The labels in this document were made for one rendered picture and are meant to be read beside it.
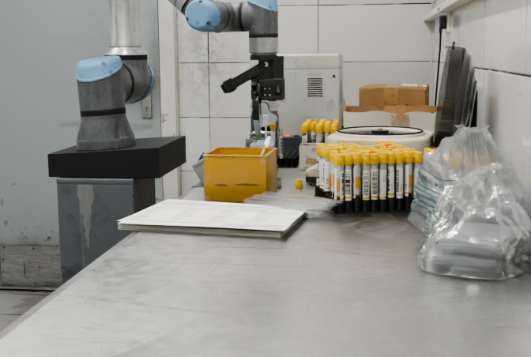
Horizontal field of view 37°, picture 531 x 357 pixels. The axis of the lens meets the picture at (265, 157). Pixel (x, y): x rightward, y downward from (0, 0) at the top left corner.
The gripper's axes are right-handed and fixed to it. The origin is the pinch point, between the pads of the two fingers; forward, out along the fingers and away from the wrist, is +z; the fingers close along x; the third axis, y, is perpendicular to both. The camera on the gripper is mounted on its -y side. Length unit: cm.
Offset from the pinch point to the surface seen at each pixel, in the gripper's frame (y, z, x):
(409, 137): 37.1, -1.5, -25.6
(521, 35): 55, -23, -52
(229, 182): -0.5, 5.4, -45.5
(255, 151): 3.5, 0.6, -33.0
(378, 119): 31.7, -2.7, 8.1
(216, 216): 0, 8, -65
